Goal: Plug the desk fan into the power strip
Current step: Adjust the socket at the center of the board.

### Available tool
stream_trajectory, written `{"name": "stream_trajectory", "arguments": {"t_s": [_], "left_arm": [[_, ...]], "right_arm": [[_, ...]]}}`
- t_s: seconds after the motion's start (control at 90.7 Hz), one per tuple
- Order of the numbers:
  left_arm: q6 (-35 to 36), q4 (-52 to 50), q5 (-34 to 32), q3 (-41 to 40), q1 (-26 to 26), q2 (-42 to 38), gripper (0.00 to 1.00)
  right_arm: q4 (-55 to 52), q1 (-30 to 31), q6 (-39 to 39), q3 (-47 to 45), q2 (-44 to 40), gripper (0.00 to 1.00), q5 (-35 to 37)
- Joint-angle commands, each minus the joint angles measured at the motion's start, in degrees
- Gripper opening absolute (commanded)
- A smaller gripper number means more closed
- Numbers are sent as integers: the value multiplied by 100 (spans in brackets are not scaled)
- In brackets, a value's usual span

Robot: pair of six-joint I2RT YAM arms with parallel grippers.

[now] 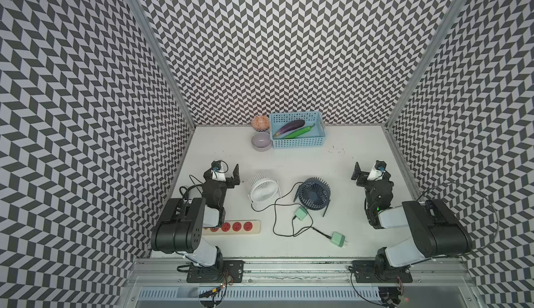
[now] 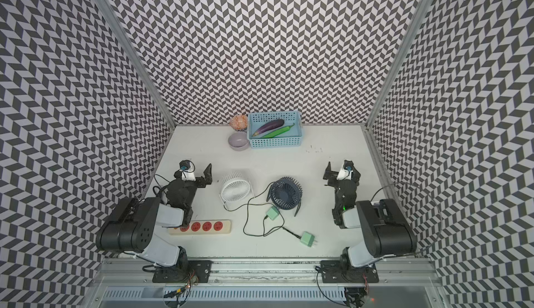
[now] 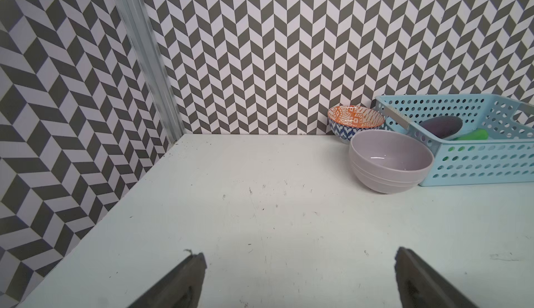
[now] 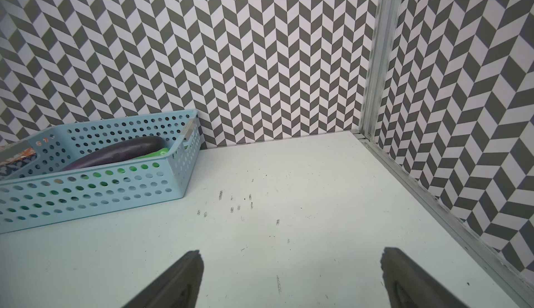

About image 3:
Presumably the green toy cucumber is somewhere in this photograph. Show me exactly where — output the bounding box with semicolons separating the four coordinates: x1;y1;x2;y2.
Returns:
455;129;489;141

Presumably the orange blue patterned bowl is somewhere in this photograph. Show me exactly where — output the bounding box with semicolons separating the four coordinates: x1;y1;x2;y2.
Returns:
328;105;385;142

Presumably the light blue perforated basket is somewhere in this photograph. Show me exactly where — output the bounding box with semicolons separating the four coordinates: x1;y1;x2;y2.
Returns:
375;94;533;187

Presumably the purple toy eggplant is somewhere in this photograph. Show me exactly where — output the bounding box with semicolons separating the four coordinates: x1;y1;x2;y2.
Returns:
420;116;463;139

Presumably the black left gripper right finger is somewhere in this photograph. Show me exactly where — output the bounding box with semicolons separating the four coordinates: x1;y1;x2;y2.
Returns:
395;247;476;308

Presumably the aluminium corner post left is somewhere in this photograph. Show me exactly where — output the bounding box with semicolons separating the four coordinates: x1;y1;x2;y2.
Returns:
115;0;185;144

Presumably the lilac plastic bowl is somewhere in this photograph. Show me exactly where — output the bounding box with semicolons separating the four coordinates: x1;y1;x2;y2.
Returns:
348;130;435;194

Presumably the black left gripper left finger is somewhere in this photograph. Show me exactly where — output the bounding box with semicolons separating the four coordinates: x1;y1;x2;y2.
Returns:
129;253;207;308

